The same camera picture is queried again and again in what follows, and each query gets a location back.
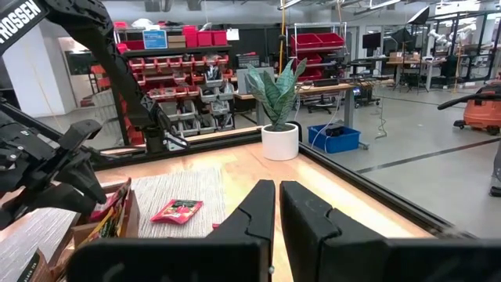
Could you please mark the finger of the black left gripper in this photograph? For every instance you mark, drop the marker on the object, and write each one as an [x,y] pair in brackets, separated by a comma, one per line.
[84,180]
[47,199]

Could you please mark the grey equipment box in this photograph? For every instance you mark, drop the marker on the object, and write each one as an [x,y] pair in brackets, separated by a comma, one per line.
[254,80]

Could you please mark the grey woven placemat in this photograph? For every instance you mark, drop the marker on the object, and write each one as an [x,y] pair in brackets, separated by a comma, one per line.
[176,184]

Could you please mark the red strawberry tea packet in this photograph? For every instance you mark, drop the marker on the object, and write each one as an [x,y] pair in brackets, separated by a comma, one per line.
[121,192]
[215,225]
[176,211]
[99,213]

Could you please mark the black frame rig stand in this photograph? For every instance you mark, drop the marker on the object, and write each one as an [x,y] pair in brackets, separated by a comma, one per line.
[462,43]

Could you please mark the black desk monitor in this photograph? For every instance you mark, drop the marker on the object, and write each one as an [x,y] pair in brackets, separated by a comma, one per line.
[372,40]

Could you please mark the orange shop vacuum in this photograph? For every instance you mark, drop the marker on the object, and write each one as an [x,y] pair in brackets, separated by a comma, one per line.
[483,113]

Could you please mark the light wood desk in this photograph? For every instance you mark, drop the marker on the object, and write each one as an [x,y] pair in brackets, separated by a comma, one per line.
[411,62]

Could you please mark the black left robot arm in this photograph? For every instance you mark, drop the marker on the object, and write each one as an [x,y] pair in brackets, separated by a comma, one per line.
[90,23]

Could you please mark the white planter pot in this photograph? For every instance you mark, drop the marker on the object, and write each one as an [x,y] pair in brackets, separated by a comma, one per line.
[280,145]

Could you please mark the black chair base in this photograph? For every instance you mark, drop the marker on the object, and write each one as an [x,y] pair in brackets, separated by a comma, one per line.
[321,103]

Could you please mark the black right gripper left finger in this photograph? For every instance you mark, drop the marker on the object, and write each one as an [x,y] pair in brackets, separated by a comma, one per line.
[254,219]

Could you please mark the green snake plant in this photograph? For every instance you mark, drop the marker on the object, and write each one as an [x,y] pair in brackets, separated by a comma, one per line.
[274,94]

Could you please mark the wooden tea organizer box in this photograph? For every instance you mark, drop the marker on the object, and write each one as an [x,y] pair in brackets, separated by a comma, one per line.
[132,219]

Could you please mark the blue plastic bin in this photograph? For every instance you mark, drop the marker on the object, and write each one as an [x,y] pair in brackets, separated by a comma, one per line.
[332,141]

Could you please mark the silver metal bracket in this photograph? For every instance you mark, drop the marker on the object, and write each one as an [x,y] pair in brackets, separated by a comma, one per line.
[176,141]

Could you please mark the shelf rack with red bins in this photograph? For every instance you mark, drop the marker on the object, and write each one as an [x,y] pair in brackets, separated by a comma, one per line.
[176,78]

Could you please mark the blue sign board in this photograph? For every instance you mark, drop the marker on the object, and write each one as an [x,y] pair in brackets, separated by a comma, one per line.
[154,39]

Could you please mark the black studio light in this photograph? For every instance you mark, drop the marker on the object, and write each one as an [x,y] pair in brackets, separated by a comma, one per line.
[419,16]

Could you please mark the wooden top desk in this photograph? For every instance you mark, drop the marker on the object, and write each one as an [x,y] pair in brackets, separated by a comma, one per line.
[325,88]

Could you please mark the white paper sheet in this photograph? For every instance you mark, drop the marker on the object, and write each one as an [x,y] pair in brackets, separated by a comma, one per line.
[233,34]

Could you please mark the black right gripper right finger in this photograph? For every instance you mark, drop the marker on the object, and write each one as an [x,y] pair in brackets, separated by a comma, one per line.
[313,235]

